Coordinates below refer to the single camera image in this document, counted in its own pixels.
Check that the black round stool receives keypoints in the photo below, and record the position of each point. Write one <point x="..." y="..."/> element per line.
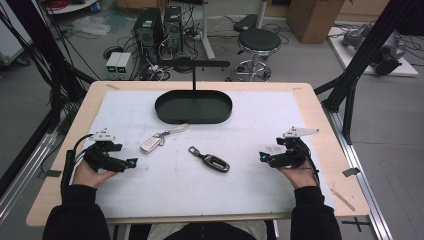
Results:
<point x="259" y="40"/>

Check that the black key rack oval tray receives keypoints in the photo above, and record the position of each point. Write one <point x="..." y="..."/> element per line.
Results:
<point x="193" y="108"/>

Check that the aluminium rail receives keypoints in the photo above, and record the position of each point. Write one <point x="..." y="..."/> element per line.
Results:
<point x="366" y="193"/>
<point x="23" y="173"/>

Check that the black tape piece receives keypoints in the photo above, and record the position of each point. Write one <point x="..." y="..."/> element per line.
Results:
<point x="351" y="172"/>
<point x="54" y="173"/>

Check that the slim black computer tower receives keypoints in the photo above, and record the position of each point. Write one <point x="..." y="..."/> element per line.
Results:
<point x="173" y="28"/>

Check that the grey machine parts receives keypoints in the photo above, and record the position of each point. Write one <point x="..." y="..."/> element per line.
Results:
<point x="386" y="50"/>

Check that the white round table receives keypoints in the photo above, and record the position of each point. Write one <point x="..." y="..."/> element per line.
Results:
<point x="71" y="6"/>

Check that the black flat case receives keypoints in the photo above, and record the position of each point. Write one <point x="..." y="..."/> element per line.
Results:
<point x="245" y="22"/>

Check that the clear plastic bag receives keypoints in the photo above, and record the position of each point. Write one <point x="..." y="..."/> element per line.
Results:
<point x="90" y="26"/>

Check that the brown cardboard box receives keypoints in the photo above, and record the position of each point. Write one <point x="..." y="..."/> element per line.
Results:
<point x="313" y="20"/>

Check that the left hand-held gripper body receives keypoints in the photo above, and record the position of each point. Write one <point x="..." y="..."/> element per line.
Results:
<point x="100" y="156"/>

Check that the black metal frame stand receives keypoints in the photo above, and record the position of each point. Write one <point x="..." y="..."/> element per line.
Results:
<point x="40" y="50"/>
<point x="366" y="50"/>

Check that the thin wooden strip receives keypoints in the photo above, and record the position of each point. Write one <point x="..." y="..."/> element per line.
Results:
<point x="343" y="200"/>

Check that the person's right hand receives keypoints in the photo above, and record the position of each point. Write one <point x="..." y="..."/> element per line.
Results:
<point x="301" y="176"/>

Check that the white desk leg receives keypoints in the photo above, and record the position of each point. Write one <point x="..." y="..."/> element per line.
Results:
<point x="207" y="36"/>

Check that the person's left hand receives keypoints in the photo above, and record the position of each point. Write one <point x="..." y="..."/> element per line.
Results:
<point x="87" y="176"/>

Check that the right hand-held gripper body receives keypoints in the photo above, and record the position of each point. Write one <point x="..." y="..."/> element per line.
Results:
<point x="295" y="156"/>

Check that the grey bench power supply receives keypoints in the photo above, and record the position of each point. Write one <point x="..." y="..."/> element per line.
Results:
<point x="123" y="64"/>
<point x="112" y="63"/>

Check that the white board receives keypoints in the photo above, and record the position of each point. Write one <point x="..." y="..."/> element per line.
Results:
<point x="340" y="50"/>

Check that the black car key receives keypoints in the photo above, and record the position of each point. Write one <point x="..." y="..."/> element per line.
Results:
<point x="215" y="162"/>

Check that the large black computer tower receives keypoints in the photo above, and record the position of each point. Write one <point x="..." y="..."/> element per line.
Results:
<point x="148" y="31"/>

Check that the person's torso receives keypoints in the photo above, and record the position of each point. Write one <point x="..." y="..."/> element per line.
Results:
<point x="203" y="231"/>

